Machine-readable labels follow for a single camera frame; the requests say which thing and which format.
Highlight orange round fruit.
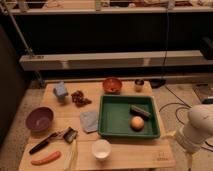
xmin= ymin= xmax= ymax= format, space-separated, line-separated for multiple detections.
xmin=130 ymin=116 xmax=144 ymax=130

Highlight black floor cables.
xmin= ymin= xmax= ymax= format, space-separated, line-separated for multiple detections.
xmin=158 ymin=84 xmax=213 ymax=154

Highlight brown dried fruit pile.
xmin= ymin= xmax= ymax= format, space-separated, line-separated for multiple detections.
xmin=71 ymin=90 xmax=92 ymax=107

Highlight grey blue cloth square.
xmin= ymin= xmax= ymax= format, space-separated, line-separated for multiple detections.
xmin=80 ymin=111 xmax=98 ymax=133

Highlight purple bowl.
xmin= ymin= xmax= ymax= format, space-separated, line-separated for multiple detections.
xmin=25 ymin=107 xmax=54 ymax=132

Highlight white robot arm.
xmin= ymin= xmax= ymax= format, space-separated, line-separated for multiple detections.
xmin=175 ymin=104 xmax=213 ymax=154

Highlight white paper cup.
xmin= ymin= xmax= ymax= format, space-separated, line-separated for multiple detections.
xmin=92 ymin=139 xmax=111 ymax=161

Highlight black handled tool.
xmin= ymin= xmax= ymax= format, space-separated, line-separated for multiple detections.
xmin=29 ymin=133 xmax=58 ymax=155

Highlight red bowl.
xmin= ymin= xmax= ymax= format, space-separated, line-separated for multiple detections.
xmin=102 ymin=77 xmax=122 ymax=94

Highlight green plastic tray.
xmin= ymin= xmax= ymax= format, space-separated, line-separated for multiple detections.
xmin=98 ymin=95 xmax=160 ymax=139

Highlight dark grey eraser block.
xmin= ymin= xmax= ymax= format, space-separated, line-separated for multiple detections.
xmin=130 ymin=105 xmax=151 ymax=119

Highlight small dark-rimmed cup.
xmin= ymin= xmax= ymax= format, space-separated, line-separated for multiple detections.
xmin=134 ymin=79 xmax=144 ymax=92

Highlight white metal shelf beam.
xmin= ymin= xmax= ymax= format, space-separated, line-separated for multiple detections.
xmin=19 ymin=50 xmax=213 ymax=71

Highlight orange sausage toy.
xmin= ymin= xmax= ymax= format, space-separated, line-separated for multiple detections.
xmin=31 ymin=151 xmax=61 ymax=166

